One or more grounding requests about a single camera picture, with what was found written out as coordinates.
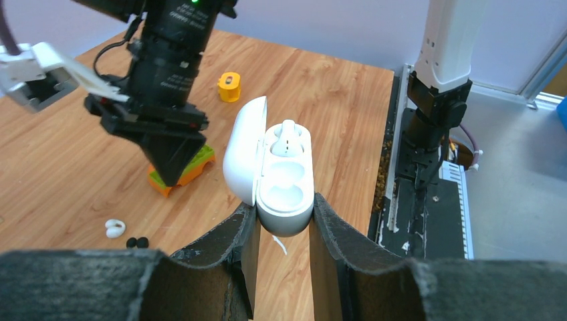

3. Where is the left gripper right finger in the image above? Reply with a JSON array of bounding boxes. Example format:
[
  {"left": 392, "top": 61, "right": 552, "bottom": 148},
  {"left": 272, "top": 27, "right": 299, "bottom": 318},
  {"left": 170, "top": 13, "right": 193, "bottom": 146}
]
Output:
[{"left": 309, "top": 194, "right": 566, "bottom": 320}]

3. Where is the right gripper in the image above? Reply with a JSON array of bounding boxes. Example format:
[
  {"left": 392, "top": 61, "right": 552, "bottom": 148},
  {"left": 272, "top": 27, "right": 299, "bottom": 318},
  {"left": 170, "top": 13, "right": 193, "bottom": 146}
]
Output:
[{"left": 84, "top": 1, "right": 237, "bottom": 187}]

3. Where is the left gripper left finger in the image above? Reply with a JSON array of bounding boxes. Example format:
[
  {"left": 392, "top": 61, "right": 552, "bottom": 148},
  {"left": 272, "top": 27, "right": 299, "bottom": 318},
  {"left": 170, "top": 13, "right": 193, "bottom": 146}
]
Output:
[{"left": 1, "top": 204, "right": 260, "bottom": 320}]

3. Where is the white earbud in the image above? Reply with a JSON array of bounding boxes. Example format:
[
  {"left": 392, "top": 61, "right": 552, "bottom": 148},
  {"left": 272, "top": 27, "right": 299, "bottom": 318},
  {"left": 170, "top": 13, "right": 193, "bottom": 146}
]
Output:
[
  {"left": 105, "top": 219, "right": 126, "bottom": 239},
  {"left": 271, "top": 120, "right": 302, "bottom": 157}
]

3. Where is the white earbud charging case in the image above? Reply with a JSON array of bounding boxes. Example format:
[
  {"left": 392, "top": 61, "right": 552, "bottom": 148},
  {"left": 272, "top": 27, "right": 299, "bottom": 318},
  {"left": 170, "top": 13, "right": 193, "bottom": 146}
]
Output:
[{"left": 223, "top": 96, "right": 315, "bottom": 237}]

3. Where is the orange toy piece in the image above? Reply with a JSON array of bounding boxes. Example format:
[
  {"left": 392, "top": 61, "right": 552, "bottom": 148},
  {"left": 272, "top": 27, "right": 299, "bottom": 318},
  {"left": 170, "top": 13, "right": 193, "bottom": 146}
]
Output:
[{"left": 147, "top": 155, "right": 216, "bottom": 198}]

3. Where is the black earbud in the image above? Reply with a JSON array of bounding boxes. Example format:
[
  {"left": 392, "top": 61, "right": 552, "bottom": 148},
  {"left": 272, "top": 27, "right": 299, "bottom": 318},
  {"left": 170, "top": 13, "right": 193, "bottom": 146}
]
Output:
[{"left": 126, "top": 237, "right": 149, "bottom": 249}]

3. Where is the yellow small toy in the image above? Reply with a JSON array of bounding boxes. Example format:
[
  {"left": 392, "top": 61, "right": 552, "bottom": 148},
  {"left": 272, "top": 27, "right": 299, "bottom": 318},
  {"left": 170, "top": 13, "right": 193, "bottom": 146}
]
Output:
[{"left": 217, "top": 72, "right": 241, "bottom": 102}]

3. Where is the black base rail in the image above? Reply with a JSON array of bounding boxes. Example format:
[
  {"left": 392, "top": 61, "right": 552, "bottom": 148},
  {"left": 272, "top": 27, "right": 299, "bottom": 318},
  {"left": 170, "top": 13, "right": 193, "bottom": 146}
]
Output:
[{"left": 367, "top": 65, "right": 474, "bottom": 259}]

